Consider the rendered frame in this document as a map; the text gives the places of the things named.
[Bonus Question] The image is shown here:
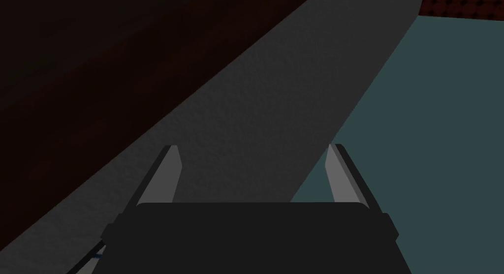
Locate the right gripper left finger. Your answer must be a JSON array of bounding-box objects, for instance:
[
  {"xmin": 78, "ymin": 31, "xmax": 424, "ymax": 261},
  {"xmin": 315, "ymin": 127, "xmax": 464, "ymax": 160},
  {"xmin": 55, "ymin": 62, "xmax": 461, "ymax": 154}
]
[{"xmin": 125, "ymin": 144, "xmax": 183, "ymax": 216}]

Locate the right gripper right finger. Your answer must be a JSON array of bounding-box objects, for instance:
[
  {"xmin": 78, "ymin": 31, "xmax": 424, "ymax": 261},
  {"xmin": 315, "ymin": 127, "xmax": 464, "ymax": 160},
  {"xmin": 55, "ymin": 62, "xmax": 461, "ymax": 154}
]
[{"xmin": 324, "ymin": 143, "xmax": 383, "ymax": 214}]

